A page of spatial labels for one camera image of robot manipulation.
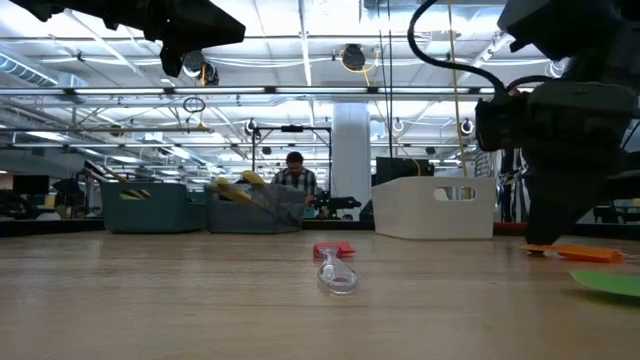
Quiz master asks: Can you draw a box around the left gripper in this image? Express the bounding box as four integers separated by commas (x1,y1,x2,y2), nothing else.
9,0,246,79

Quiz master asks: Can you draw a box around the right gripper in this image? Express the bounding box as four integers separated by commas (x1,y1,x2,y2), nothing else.
522,79,639,246

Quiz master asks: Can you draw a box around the orange spatula clear handle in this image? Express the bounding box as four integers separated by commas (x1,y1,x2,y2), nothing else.
519,243,626,265

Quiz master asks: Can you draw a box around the green spatula clear handle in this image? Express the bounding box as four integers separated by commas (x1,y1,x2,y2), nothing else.
571,270,640,300

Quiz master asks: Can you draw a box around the white plastic bin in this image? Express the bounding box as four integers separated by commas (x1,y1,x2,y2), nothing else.
370,175,497,241

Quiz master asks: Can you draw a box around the grey translucent plastic bin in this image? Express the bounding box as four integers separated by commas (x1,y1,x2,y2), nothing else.
204,182,307,235

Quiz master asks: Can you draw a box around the red spatula clear handle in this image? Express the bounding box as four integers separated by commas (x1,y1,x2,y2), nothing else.
313,242,360,297

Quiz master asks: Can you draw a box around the grey standing desk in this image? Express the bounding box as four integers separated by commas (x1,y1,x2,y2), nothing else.
599,167,640,201

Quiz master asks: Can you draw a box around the long ceiling light strip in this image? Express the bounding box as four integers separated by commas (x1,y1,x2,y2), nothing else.
0,85,496,97

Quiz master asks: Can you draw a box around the person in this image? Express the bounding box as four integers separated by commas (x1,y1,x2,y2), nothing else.
272,151,321,207

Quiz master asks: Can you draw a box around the teal plastic bin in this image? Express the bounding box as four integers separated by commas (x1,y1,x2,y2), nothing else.
99,182,209,235

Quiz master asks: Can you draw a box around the white pillar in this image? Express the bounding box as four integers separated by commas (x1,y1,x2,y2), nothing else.
332,102,372,222

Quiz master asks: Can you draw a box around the small black background monitor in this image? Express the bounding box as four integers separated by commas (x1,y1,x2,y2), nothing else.
12,174,51,196

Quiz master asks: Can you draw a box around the large ceiling cable reel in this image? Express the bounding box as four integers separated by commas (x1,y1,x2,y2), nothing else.
181,49,220,87
341,43,368,72

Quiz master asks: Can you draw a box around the black hanging cable loop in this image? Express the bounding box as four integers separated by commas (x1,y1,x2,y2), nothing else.
182,96,207,115

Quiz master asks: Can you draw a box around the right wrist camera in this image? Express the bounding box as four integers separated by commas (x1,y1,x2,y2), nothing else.
474,93,532,153

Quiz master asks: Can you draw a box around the yellow hanging cable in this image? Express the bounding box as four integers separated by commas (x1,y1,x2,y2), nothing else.
446,0,474,201

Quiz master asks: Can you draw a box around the black tall stand frame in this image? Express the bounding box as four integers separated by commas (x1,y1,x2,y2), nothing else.
251,125,334,221

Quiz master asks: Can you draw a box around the thin black hanging cable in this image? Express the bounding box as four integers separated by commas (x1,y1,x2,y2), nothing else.
387,0,395,159

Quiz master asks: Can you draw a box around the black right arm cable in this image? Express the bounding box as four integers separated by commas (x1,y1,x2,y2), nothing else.
407,0,554,95

